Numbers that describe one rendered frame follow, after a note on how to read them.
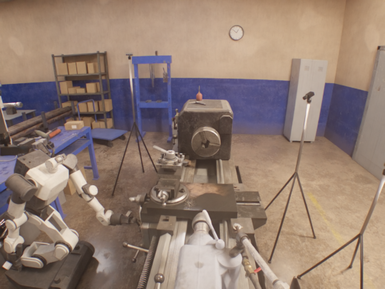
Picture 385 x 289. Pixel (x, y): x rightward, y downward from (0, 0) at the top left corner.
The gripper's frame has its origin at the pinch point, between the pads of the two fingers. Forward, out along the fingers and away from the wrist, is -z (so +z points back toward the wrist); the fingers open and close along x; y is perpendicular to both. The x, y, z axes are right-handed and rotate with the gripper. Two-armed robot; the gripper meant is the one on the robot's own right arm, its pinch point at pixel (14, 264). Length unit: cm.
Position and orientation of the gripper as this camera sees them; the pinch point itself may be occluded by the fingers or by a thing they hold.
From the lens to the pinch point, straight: 214.5
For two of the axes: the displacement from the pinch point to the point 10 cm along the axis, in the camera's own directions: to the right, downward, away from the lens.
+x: 9.2, 4.0, -0.3
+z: 3.7, -8.7, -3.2
